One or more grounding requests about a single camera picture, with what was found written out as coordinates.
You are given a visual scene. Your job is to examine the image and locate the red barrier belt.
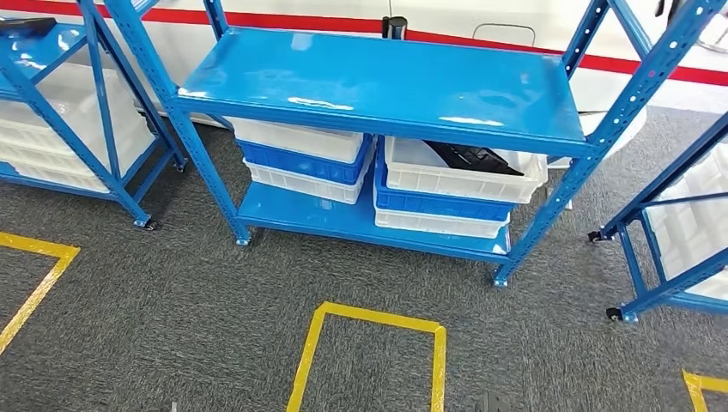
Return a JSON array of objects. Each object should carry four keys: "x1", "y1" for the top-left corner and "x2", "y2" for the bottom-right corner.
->
[
  {"x1": 0, "y1": 0, "x2": 385, "y2": 34},
  {"x1": 406, "y1": 29, "x2": 728, "y2": 88}
]

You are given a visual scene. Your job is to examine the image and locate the white moulded foam tray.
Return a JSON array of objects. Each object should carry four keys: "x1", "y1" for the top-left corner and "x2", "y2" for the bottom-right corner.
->
[
  {"x1": 0, "y1": 62, "x2": 155, "y2": 195},
  {"x1": 645, "y1": 142, "x2": 728, "y2": 302}
]

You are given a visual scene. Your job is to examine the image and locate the blue metal shelf rack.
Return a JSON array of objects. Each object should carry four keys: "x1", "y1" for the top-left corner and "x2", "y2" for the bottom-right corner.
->
[
  {"x1": 0, "y1": 0, "x2": 189, "y2": 232},
  {"x1": 105, "y1": 0, "x2": 728, "y2": 288},
  {"x1": 588, "y1": 111, "x2": 728, "y2": 325}
]

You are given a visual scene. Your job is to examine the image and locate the black plastic plate part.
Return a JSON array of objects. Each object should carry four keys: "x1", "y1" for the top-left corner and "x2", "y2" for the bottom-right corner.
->
[{"x1": 0, "y1": 16, "x2": 58, "y2": 37}]

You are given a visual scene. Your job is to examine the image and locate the white stand base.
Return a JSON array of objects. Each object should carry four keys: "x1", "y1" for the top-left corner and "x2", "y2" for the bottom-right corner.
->
[{"x1": 698, "y1": 16, "x2": 728, "y2": 56}]

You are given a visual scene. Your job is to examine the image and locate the black stanchion post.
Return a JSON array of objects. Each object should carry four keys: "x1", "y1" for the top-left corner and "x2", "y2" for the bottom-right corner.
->
[{"x1": 382, "y1": 15, "x2": 409, "y2": 41}]

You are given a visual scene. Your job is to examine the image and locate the white plastic crate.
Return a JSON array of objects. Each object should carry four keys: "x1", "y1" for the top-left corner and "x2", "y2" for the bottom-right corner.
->
[
  {"x1": 373, "y1": 207, "x2": 510, "y2": 240},
  {"x1": 384, "y1": 135, "x2": 549, "y2": 204},
  {"x1": 243, "y1": 144, "x2": 377, "y2": 206},
  {"x1": 226, "y1": 116, "x2": 365, "y2": 165}
]

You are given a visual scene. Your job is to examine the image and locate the white car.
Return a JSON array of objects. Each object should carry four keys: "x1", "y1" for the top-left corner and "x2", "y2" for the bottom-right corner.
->
[{"x1": 0, "y1": 0, "x2": 728, "y2": 169}]

